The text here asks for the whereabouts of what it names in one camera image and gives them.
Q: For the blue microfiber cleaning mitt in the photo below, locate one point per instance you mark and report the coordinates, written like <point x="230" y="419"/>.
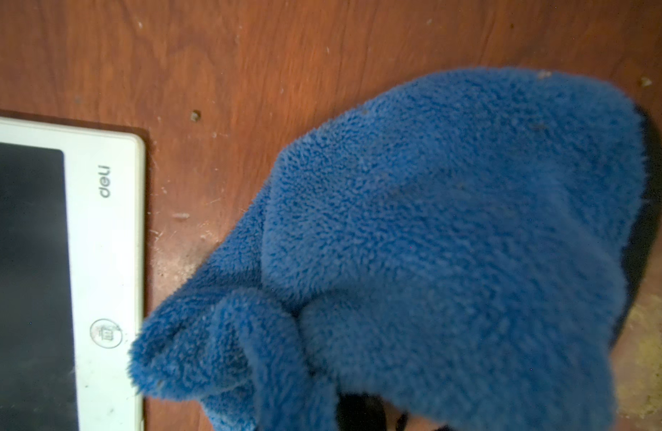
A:
<point x="464" y="249"/>

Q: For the white drawing tablet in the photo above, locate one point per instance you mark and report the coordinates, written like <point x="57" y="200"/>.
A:
<point x="71" y="276"/>

